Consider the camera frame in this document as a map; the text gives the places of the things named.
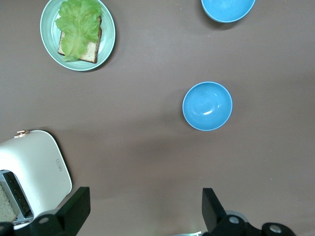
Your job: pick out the pale bread slice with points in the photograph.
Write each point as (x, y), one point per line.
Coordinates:
(5, 206)

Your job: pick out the green lettuce leaf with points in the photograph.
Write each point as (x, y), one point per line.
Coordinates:
(78, 27)

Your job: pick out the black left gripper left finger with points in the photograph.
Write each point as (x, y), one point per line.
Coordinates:
(73, 211)

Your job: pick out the brown crust bread slice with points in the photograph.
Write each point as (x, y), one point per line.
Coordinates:
(91, 52)

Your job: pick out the white toaster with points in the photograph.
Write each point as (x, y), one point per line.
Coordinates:
(37, 159)

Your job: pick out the blue plastic bowl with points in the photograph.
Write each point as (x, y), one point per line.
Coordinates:
(227, 9)
(207, 105)

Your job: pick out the pale green plate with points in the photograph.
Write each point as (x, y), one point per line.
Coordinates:
(109, 34)

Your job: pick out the brown table cover sheet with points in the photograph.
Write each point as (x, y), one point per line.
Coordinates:
(147, 147)

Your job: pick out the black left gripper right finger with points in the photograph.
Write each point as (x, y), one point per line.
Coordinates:
(214, 216)

